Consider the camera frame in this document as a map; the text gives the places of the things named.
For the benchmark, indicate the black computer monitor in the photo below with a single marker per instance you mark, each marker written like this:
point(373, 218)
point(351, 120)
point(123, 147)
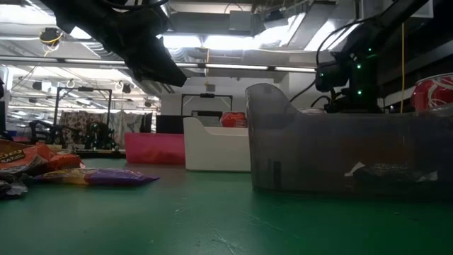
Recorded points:
point(168, 124)

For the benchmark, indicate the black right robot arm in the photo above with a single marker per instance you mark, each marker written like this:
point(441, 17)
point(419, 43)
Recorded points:
point(361, 71)

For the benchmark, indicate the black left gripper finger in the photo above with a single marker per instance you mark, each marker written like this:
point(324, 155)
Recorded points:
point(168, 67)
point(150, 72)

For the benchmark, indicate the long ceiling light bar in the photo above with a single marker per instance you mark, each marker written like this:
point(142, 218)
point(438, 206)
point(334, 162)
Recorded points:
point(237, 66)

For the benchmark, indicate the white plastic bin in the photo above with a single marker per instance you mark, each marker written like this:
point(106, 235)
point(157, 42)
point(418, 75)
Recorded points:
point(212, 152)

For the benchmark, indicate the black background robot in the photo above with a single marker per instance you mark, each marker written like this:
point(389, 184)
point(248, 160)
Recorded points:
point(95, 136)

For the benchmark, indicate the silver diet soda can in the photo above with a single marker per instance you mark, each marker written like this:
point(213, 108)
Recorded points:
point(311, 111)

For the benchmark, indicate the Hershey's chocolate bar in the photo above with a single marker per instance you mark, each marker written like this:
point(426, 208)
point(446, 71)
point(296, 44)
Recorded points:
point(10, 186)
point(389, 171)

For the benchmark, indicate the red Coca-Cola can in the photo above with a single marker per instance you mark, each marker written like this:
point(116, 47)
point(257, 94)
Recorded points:
point(433, 93)

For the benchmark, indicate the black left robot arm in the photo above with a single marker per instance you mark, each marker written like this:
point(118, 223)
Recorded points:
point(78, 14)

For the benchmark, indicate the orange Reese's candy pack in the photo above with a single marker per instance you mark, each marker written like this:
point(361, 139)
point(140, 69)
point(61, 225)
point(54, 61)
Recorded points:
point(63, 161)
point(21, 156)

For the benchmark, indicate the yellow Sour Patch pack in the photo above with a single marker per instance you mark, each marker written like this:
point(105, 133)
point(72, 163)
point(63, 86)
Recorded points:
point(113, 177)

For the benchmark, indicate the patterned hanging cloth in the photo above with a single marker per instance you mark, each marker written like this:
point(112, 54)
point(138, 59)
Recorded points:
point(129, 124)

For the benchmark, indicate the orange Fanta can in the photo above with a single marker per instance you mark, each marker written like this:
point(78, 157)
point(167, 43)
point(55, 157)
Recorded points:
point(234, 120)

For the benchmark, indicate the grey translucent plastic bin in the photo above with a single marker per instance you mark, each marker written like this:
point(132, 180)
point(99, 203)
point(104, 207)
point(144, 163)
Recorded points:
point(336, 141)

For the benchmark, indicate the red plastic bin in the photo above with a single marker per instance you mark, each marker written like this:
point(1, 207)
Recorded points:
point(152, 148)

